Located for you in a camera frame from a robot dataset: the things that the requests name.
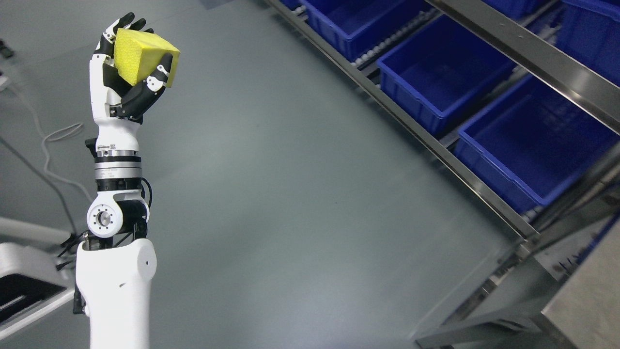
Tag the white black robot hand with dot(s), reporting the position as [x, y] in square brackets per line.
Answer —
[117, 106]

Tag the yellow foam block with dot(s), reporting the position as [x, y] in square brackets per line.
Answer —
[137, 54]

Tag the blue plastic bin middle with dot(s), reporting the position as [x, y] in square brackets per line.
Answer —
[440, 74]

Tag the blue plastic bin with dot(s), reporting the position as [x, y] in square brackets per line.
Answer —
[531, 144]
[354, 27]
[440, 74]

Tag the white machine base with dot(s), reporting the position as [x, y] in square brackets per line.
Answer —
[31, 285]

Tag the blue plastic bin far left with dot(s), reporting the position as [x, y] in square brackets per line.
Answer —
[354, 27]

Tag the blue bin upper left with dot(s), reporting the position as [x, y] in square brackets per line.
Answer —
[516, 9]

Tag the blue plastic bin right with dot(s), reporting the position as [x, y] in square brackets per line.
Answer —
[531, 144]

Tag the blue bin upper right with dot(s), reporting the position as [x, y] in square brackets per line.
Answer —
[590, 34]

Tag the stainless steel table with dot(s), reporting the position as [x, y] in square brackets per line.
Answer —
[583, 314]

